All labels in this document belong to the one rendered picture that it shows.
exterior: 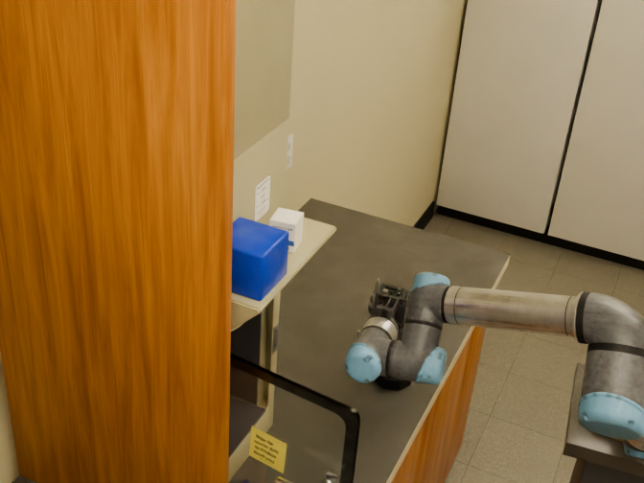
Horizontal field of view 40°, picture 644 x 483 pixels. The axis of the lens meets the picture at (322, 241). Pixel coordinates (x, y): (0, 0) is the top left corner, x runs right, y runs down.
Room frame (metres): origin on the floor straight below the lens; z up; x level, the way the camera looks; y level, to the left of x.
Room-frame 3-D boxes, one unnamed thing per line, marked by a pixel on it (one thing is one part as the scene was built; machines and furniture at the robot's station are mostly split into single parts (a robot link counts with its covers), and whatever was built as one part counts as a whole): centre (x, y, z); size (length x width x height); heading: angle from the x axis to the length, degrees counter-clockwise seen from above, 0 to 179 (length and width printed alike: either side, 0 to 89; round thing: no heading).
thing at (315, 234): (1.35, 0.09, 1.46); 0.32 x 0.11 x 0.10; 157
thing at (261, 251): (1.27, 0.12, 1.56); 0.10 x 0.10 x 0.09; 67
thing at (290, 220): (1.40, 0.07, 1.54); 0.05 x 0.05 x 0.06; 76
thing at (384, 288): (1.56, -0.16, 1.25); 0.12 x 0.08 x 0.09; 163
